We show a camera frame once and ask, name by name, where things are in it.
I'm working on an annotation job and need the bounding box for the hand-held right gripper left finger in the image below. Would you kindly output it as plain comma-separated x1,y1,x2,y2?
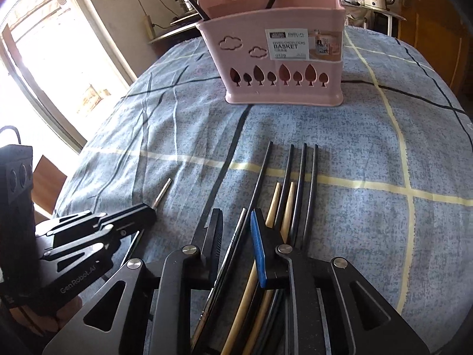
42,209,224,355

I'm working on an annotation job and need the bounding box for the window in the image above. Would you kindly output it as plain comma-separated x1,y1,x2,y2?
0,0,138,153

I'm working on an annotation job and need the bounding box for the person's left hand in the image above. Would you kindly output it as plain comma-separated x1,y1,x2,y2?
7,296,84,341

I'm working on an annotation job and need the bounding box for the pink plastic chopstick basket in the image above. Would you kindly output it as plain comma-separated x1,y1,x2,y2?
195,0,346,106

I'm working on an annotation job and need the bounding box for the blue plaid blanket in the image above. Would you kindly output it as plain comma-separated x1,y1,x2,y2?
54,26,473,355

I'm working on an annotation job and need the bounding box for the brown wooden chair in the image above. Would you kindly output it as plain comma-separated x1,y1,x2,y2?
33,154,68,216

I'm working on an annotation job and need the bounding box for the black cable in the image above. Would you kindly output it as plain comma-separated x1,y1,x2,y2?
0,126,23,147

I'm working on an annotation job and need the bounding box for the dark metal chopstick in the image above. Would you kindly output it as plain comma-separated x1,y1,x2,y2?
194,208,247,344

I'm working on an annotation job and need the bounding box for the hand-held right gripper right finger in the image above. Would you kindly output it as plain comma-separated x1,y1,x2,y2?
250,209,431,355

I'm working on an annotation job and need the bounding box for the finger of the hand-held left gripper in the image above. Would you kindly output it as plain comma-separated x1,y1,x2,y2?
41,219,155,267
35,203,156,239

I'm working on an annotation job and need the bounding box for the orange wooden door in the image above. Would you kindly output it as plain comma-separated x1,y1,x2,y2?
393,0,473,97

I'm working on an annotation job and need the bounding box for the steel side table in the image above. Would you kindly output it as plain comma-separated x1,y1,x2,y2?
344,5,407,39

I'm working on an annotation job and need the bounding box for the silver metal chopstick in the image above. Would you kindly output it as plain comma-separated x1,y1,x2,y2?
153,178,173,208

